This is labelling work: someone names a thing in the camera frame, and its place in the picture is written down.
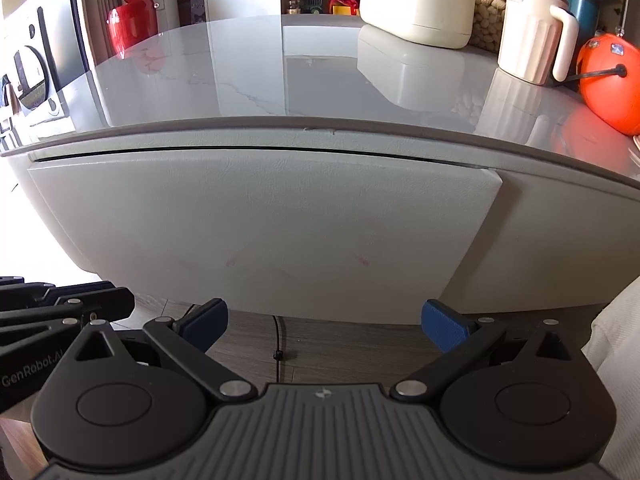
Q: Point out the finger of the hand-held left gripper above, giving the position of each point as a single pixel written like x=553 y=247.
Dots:
x=95 y=301
x=25 y=294

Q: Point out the clear jar of peanuts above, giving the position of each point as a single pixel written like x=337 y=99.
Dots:
x=489 y=15

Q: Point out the teal bottle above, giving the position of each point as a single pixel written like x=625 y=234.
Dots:
x=585 y=10

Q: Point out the white marble-top table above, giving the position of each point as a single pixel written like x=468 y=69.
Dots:
x=550 y=235

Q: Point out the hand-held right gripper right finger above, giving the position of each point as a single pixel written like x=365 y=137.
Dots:
x=444 y=329

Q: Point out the green toy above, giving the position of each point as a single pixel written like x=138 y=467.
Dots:
x=313 y=4

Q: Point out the cream pitcher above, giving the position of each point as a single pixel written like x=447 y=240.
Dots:
x=527 y=35

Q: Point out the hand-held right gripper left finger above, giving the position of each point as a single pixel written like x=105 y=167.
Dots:
x=205 y=326

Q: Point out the person's white pants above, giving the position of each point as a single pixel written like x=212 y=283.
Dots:
x=617 y=360

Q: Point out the white table drawer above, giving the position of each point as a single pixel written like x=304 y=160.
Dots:
x=250 y=235

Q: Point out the red lidded bin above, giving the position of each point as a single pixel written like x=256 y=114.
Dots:
x=131 y=20

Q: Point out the white oval storage box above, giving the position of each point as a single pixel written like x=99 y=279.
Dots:
x=415 y=7

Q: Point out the red and yellow toy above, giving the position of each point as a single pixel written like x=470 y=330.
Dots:
x=343 y=4

